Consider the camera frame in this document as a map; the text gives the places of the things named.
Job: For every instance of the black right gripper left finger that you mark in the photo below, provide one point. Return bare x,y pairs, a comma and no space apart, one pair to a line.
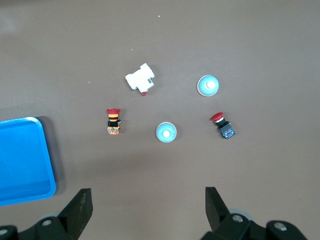
75,215

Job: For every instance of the red mushroom push button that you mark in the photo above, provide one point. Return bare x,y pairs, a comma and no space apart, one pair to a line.
225,128

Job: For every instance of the red orange emergency stop button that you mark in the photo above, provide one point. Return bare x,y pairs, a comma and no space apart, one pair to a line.
113,121

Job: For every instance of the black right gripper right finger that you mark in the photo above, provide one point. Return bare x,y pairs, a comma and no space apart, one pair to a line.
217,215

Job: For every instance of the blue plastic tray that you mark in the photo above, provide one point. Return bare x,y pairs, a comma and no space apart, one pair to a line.
22,160

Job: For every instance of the light blue call bell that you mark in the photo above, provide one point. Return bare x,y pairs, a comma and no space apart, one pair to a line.
166,132
208,85

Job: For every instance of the white circuit breaker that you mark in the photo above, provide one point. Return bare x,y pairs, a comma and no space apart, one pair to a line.
140,80

